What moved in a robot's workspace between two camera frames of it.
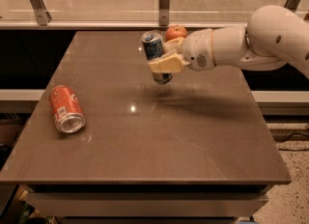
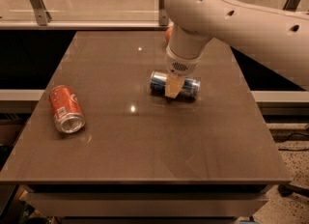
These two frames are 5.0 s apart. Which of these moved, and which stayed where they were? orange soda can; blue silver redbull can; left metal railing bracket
Moved: blue silver redbull can
Stayed: left metal railing bracket; orange soda can
